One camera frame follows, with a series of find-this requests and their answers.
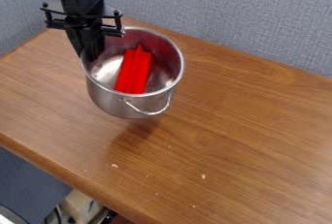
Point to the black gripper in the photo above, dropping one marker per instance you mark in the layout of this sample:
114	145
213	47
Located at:
86	10

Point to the red block object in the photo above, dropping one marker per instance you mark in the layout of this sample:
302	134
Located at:
134	71

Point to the metal pot with handle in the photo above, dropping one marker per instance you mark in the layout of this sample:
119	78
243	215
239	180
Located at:
165	74

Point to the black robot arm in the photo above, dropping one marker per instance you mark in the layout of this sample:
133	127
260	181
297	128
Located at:
87	20

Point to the beige box under table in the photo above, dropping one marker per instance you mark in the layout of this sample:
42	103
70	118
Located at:
81	207

